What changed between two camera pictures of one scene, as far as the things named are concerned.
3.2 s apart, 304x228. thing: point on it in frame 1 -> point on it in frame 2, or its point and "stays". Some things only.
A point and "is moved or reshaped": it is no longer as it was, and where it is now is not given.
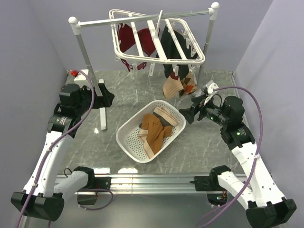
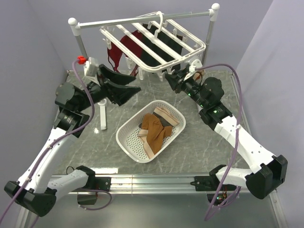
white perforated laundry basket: x=143 y=137 stays
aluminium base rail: x=145 y=184 stays
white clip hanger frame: x=141 y=37 is moved or reshaped
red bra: x=127 y=40 -> x=115 y=52
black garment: x=172 y=52 -> x=174 y=45
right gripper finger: x=189 y=113 -> x=172 y=80
